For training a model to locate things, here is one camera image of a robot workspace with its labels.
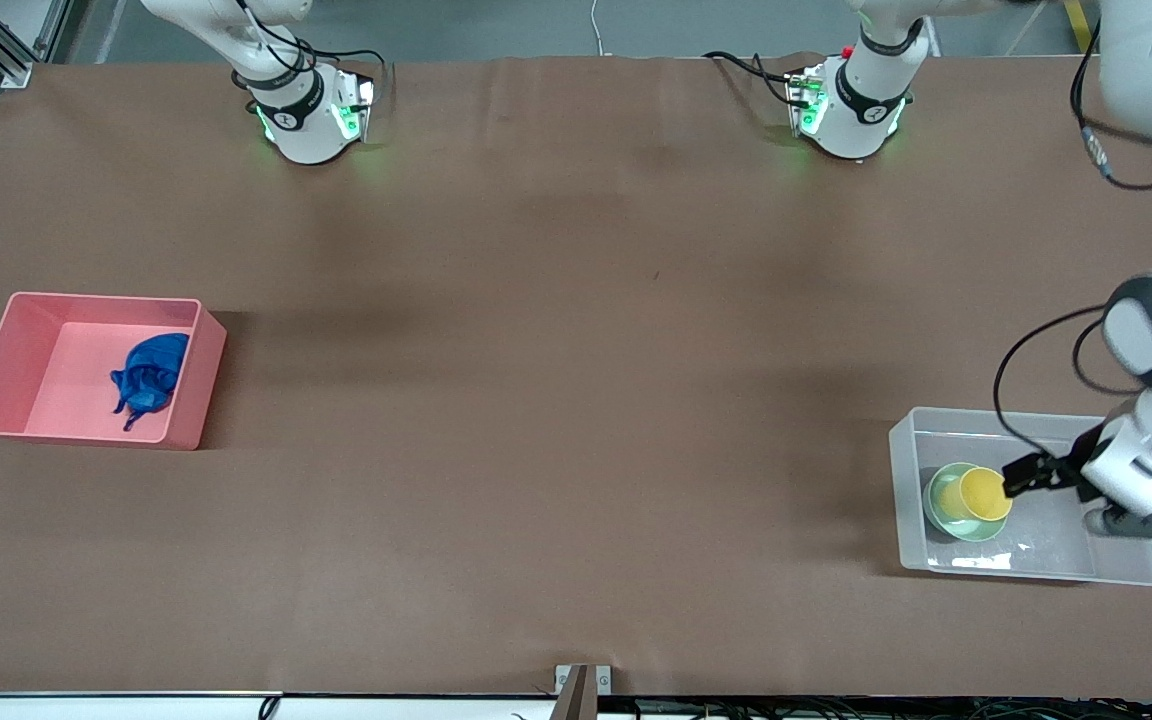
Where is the metal table edge bracket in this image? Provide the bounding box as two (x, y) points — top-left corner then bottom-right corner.
(554, 664), (613, 720)

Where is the brown table cover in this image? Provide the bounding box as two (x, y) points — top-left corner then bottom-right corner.
(0, 55), (1152, 698)

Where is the black right base cable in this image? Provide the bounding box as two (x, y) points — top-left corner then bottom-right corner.
(308, 48), (389, 81)

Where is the pale green bowl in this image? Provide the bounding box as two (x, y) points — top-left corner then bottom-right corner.
(923, 461), (1013, 544)

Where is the blue cloth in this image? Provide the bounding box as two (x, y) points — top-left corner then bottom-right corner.
(110, 332), (191, 432)

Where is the yellow plastic cup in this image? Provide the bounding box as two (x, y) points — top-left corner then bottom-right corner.
(939, 466), (1015, 523)

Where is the black left base cable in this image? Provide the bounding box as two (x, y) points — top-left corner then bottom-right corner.
(703, 50), (805, 107)

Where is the black base cable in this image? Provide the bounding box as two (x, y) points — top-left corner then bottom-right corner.
(703, 50), (805, 107)
(308, 48), (389, 81)

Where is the pink plastic bin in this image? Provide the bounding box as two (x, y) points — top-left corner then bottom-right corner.
(0, 291), (228, 451)

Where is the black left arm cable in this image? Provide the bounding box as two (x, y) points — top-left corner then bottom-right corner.
(993, 20), (1152, 463)

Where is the clear plastic bin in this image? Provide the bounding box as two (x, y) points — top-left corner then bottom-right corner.
(887, 406), (1152, 587)

